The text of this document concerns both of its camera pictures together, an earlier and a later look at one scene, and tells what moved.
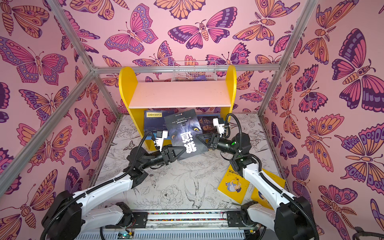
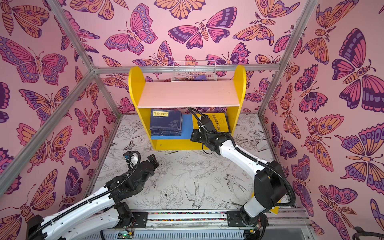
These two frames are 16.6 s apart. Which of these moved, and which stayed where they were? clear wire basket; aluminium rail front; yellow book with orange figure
Moved: yellow book with orange figure
Stayed: aluminium rail front; clear wire basket
